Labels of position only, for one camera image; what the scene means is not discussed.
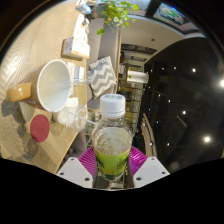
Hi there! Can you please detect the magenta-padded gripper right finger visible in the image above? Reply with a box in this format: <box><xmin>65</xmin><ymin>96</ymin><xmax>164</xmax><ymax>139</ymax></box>
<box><xmin>125</xmin><ymin>145</ymin><xmax>171</xmax><ymax>189</ymax></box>

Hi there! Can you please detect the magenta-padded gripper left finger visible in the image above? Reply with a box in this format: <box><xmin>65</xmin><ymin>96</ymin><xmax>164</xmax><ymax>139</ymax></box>
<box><xmin>55</xmin><ymin>146</ymin><xmax>100</xmax><ymax>190</ymax></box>

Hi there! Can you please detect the green-labelled clear drink bottle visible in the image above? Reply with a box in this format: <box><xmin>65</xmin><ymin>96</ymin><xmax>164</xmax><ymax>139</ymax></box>
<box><xmin>91</xmin><ymin>93</ymin><xmax>134</xmax><ymax>183</ymax></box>

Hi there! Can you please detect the clear glass with straw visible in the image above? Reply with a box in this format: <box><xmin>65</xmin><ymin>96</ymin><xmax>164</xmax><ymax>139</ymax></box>
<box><xmin>52</xmin><ymin>78</ymin><xmax>98</xmax><ymax>132</ymax></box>

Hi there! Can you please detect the flat round red coaster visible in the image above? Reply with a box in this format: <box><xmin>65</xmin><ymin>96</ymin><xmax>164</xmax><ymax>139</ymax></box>
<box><xmin>29</xmin><ymin>114</ymin><xmax>51</xmax><ymax>144</ymax></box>

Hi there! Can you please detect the group of ceiling lights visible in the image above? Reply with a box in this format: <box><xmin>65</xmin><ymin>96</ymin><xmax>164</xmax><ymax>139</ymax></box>
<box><xmin>159</xmin><ymin>64</ymin><xmax>224</xmax><ymax>144</ymax></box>

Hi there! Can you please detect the brown mug white inside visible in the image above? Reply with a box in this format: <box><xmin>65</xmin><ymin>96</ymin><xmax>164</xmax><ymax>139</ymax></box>
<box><xmin>5</xmin><ymin>58</ymin><xmax>74</xmax><ymax>113</ymax></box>

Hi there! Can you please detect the grey white zigzag cushion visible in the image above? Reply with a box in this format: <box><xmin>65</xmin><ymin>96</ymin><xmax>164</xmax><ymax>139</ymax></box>
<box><xmin>87</xmin><ymin>55</ymin><xmax>118</xmax><ymax>100</ymax></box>

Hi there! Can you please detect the white tissue box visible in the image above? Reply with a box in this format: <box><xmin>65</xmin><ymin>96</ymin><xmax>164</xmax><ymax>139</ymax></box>
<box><xmin>60</xmin><ymin>35</ymin><xmax>91</xmax><ymax>61</ymax></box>

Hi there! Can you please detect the curved grey sofa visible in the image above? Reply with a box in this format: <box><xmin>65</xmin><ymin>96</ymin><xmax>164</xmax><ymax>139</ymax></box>
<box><xmin>85</xmin><ymin>16</ymin><xmax>123</xmax><ymax>113</ymax></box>

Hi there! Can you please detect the green potted plant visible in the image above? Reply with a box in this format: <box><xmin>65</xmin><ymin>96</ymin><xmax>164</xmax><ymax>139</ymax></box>
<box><xmin>96</xmin><ymin>0</ymin><xmax>139</xmax><ymax>36</ymax></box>

